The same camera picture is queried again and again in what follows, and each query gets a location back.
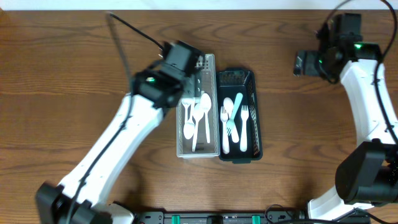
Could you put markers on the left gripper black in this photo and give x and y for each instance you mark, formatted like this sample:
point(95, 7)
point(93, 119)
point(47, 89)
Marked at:
point(195, 83)

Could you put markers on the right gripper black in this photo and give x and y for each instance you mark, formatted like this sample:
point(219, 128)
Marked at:
point(300, 64)

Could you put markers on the white plastic spoon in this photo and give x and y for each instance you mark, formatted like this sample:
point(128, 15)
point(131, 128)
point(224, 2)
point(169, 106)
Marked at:
point(192, 106)
point(205, 104)
point(228, 105)
point(197, 116)

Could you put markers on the white perforated plastic basket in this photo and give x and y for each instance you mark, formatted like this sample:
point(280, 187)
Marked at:
point(206, 65)

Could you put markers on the white plastic fork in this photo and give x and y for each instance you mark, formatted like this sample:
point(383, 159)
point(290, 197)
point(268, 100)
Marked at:
point(225, 140)
point(244, 138)
point(230, 123)

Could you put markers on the white plastic utensil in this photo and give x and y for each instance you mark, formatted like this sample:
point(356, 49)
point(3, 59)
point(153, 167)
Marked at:
point(188, 123)

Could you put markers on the black perforated plastic basket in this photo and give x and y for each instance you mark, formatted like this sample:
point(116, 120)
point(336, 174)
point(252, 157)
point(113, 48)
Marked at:
point(229, 82)

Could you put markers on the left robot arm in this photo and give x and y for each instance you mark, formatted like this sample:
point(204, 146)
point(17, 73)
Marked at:
point(82, 195)

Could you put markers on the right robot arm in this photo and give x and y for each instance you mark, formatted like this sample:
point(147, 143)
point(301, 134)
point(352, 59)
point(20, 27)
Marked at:
point(367, 178)

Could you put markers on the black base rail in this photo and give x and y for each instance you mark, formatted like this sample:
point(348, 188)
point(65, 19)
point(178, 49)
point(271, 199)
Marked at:
point(271, 216)

